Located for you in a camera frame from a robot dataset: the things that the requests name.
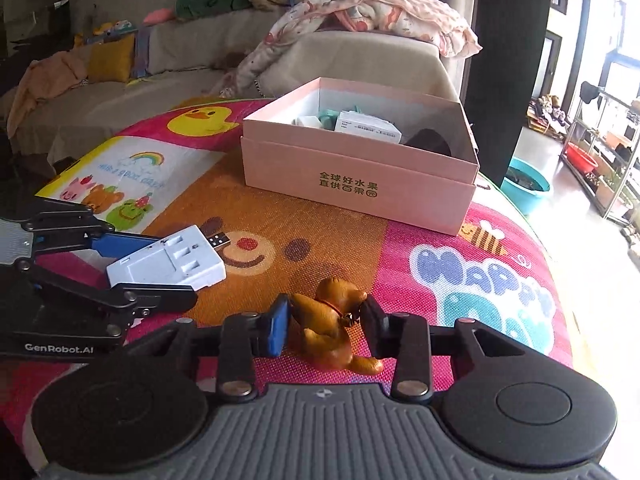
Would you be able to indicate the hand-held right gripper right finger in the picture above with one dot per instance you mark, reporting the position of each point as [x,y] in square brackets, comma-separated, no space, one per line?
[372,330]

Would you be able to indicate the brown toy dog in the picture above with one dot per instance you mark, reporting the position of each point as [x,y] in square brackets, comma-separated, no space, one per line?
[325,330]

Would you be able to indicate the red plastic basin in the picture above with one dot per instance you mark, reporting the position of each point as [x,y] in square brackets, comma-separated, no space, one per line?
[580,157]

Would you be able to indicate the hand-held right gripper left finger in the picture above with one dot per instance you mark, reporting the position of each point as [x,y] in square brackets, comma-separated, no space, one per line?
[279,330]

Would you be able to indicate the small white product box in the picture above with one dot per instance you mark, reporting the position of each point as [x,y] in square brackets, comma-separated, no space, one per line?
[365,125]

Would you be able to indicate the peach cloth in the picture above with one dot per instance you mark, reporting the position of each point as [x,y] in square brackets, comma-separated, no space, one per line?
[45,80]

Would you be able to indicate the white USB charging hub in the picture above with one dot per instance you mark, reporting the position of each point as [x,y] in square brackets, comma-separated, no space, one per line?
[170,260]

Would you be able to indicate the shoe pile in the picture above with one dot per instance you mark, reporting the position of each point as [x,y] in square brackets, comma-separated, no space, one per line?
[547,112]

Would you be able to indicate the colourful cartoon play mat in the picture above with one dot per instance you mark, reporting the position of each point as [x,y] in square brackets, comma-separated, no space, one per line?
[300,220]

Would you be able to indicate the black hanging cloth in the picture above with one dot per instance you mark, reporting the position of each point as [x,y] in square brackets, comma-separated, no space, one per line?
[588,91]

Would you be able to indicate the metal shelf rack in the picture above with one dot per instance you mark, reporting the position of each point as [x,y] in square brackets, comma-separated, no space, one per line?
[616,97]

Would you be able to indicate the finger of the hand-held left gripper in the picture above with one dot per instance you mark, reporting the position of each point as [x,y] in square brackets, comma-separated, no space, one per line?
[125,245]
[160,297]

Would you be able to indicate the beige covered sofa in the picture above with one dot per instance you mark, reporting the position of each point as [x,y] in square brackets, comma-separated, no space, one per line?
[175,45]

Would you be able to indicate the yellow cushion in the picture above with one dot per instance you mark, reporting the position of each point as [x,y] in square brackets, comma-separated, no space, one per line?
[110,57]

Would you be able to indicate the pink patterned blanket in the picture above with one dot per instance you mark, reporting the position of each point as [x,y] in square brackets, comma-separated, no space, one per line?
[390,10]

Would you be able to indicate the green plush toy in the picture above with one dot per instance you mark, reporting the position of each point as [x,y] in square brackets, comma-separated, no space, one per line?
[210,0]

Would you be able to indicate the pink cardboard box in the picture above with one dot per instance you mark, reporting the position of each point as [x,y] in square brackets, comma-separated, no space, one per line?
[350,180]

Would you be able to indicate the white charger plug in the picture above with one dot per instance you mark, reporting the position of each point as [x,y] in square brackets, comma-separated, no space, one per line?
[306,121]

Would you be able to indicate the teal plastic basin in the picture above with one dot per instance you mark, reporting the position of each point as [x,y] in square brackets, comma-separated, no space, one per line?
[525,197]

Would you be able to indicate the blue striped cloth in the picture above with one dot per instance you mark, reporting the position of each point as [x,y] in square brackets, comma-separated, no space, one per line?
[141,52]

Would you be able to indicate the pink plush toy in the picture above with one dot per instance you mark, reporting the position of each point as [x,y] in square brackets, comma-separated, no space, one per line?
[157,16]

